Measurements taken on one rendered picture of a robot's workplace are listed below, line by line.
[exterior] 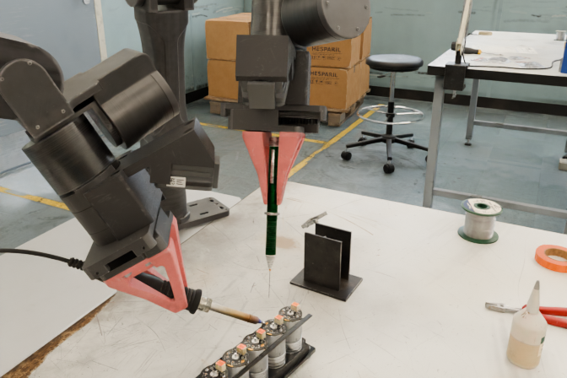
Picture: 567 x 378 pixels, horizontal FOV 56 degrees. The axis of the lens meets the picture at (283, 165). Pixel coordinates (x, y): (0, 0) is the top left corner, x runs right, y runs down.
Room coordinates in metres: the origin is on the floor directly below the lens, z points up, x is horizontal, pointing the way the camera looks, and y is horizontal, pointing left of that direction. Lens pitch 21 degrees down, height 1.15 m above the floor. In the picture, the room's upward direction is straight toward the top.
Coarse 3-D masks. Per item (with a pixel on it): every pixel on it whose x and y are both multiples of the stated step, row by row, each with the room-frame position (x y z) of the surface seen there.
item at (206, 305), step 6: (204, 300) 0.44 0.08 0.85; (210, 300) 0.44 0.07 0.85; (198, 306) 0.43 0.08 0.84; (204, 306) 0.43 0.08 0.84; (210, 306) 0.43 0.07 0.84; (216, 306) 0.44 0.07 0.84; (222, 306) 0.44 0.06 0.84; (222, 312) 0.44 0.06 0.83; (228, 312) 0.44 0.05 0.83; (234, 312) 0.44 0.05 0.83; (240, 312) 0.44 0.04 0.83; (240, 318) 0.44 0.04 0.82; (246, 318) 0.44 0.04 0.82; (252, 318) 0.44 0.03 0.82; (258, 318) 0.44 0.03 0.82
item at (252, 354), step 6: (252, 342) 0.42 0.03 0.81; (258, 342) 0.42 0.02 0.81; (264, 348) 0.41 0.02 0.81; (252, 354) 0.41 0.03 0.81; (258, 354) 0.41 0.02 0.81; (264, 360) 0.41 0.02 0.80; (258, 366) 0.41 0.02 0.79; (264, 366) 0.41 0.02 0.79; (252, 372) 0.41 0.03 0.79; (258, 372) 0.41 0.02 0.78; (264, 372) 0.41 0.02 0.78
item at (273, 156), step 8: (272, 152) 0.50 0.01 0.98; (272, 160) 0.50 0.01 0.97; (272, 168) 0.50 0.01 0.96; (272, 176) 0.49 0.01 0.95; (272, 184) 0.49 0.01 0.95; (272, 192) 0.49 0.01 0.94; (272, 200) 0.49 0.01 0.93; (272, 208) 0.48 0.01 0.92; (272, 216) 0.48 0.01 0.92; (272, 224) 0.48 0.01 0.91; (272, 232) 0.48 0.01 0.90; (272, 240) 0.47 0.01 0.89; (272, 248) 0.47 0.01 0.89
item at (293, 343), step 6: (288, 312) 0.46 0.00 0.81; (288, 324) 0.45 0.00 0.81; (294, 324) 0.45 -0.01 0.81; (288, 330) 0.45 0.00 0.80; (300, 330) 0.46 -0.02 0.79; (294, 336) 0.45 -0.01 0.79; (300, 336) 0.46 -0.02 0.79; (288, 342) 0.45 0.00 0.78; (294, 342) 0.45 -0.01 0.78; (300, 342) 0.46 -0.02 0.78; (288, 348) 0.45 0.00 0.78; (294, 348) 0.45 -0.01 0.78; (300, 348) 0.46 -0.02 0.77
